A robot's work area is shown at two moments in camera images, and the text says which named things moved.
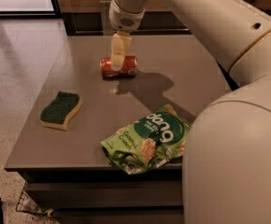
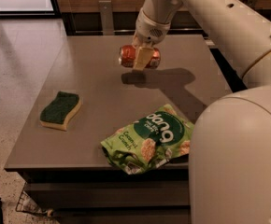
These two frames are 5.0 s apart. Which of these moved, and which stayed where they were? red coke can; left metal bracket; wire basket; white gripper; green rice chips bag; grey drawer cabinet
Moved: red coke can; white gripper
Stayed: wire basket; grey drawer cabinet; green rice chips bag; left metal bracket
